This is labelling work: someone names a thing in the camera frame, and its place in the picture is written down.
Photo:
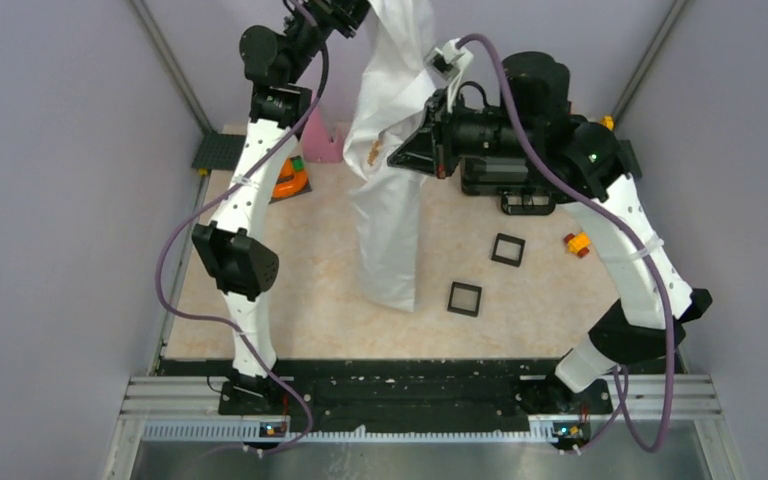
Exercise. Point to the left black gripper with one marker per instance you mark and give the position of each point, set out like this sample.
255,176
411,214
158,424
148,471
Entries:
337,14

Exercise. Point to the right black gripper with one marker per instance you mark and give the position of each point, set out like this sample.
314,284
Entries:
429,148

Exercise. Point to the white garment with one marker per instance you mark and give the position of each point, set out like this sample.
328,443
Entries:
386,207

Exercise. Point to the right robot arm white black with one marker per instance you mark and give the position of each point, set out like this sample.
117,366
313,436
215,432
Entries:
540,151

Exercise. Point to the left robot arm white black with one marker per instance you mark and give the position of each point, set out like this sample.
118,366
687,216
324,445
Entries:
230,245

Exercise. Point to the black hard case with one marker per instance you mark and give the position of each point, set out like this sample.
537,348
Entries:
520,193

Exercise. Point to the pink wedge stand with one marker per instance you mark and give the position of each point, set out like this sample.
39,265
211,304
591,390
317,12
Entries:
322,139

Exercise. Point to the orange tape dispenser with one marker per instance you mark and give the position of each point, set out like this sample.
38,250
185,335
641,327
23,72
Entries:
293,179

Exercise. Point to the left grey baseplate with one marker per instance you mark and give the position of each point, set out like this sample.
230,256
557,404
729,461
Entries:
219,151

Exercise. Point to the yellow toy car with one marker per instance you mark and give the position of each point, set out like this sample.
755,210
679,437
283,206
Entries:
577,244

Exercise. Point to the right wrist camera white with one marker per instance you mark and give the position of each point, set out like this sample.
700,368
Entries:
449,60

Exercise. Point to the black square frame far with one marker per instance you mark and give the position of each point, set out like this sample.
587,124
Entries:
508,250

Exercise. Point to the black square frame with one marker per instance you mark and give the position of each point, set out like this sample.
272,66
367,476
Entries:
508,250
464,299

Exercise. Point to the black square frame near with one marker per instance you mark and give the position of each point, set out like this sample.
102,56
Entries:
464,299

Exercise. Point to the yellow toy bracket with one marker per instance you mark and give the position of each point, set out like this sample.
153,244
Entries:
608,122

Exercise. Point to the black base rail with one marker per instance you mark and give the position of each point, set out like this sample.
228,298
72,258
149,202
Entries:
399,396

